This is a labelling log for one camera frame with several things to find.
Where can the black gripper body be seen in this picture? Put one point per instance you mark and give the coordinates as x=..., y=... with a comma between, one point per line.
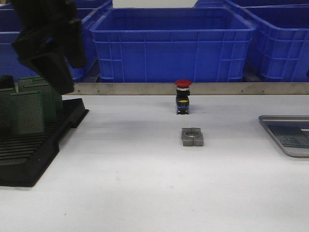
x=38, y=36

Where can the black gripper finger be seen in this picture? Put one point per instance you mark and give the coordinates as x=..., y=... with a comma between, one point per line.
x=53, y=68
x=73, y=44

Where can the green perforated circuit board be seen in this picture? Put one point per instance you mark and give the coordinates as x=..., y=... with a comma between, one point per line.
x=26, y=113
x=49, y=109
x=290, y=136

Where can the rear left green circuit board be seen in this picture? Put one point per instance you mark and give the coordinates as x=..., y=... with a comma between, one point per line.
x=25, y=81

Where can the rear right green circuit board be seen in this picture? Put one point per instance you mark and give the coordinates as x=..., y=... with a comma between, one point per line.
x=56, y=96

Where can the left edge green circuit board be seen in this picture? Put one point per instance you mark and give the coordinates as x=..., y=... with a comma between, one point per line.
x=5, y=121

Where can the black slotted board rack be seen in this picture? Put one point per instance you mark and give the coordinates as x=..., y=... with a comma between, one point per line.
x=24, y=158

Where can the silver metal tray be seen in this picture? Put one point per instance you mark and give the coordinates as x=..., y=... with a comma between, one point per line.
x=289, y=121

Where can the far left blue crate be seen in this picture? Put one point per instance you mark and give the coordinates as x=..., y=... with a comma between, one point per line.
x=49, y=10

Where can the left blue plastic crate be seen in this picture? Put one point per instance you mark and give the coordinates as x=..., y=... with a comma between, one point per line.
x=10, y=26

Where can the blue plastic crate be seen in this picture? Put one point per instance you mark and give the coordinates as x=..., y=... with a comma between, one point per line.
x=279, y=50
x=10, y=26
x=156, y=45

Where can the red emergency stop button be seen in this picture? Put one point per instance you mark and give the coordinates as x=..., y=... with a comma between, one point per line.
x=182, y=96

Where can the centre blue plastic crate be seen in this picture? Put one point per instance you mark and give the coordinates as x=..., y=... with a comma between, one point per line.
x=156, y=45

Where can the far right blue crate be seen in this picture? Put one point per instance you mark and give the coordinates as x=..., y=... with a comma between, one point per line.
x=237, y=4

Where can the grey square metal block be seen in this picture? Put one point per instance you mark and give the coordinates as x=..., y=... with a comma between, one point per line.
x=192, y=137

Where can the right blue plastic crate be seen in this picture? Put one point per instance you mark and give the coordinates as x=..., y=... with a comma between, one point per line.
x=279, y=50

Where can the metal table edge rail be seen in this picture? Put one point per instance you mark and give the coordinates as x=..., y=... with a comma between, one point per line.
x=257, y=88

